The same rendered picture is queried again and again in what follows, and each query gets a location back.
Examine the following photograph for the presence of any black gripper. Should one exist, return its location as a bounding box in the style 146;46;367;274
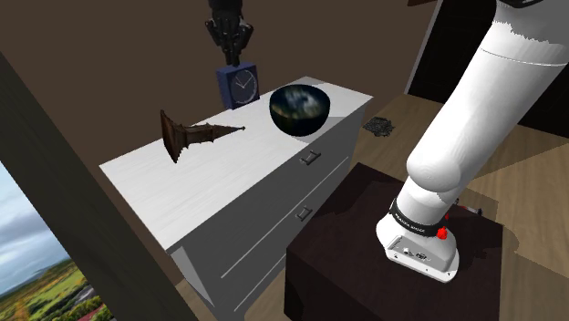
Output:
204;0;255;67

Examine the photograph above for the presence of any blue square clock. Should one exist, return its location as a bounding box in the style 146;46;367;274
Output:
216;61;261;111

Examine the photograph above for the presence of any dark glossy bowl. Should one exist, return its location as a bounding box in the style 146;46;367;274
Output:
269;83;332;138

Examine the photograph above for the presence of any brown tower figure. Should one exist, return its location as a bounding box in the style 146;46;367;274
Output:
160;109;246;165

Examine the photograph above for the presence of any small dark floor object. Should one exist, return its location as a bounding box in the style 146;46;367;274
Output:
362;116;397;138

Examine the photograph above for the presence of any white chest of drawers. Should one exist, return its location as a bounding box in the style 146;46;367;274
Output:
98;76;374;321

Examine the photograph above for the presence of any dark doorway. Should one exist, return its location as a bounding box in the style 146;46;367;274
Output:
403;0;569;140

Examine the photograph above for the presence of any dark brown robot stand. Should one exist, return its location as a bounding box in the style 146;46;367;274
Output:
284;161;505;321

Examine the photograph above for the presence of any window with landscape view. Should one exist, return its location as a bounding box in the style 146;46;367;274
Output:
0;160;115;321

